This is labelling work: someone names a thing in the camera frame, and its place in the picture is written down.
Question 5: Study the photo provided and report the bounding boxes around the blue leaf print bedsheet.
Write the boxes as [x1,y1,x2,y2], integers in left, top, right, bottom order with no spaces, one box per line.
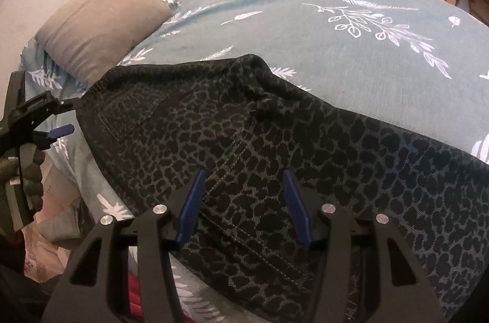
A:
[19,0,489,323]

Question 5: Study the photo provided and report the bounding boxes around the dark leopard print pants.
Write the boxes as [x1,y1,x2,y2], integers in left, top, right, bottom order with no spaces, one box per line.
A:
[74,53,489,323]

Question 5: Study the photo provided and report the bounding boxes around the person's left hand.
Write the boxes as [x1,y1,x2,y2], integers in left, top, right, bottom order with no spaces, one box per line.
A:
[0,144,46,212]

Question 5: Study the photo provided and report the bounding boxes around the beige pillow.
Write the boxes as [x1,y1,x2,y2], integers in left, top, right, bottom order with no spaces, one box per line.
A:
[34,0,174,89]

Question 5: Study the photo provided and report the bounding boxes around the pink printed bag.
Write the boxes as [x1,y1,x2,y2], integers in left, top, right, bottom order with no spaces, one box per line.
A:
[23,151,83,283]

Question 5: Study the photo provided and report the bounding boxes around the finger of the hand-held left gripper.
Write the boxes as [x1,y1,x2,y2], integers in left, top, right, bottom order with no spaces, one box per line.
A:
[26,123,76,149]
[11,93,83,130]

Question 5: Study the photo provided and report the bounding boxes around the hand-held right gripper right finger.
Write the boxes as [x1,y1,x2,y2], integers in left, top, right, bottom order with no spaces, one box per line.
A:
[282,168,446,323]

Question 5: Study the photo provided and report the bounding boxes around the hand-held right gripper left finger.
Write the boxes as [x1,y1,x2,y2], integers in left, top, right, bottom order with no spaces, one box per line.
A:
[46,169,209,323]

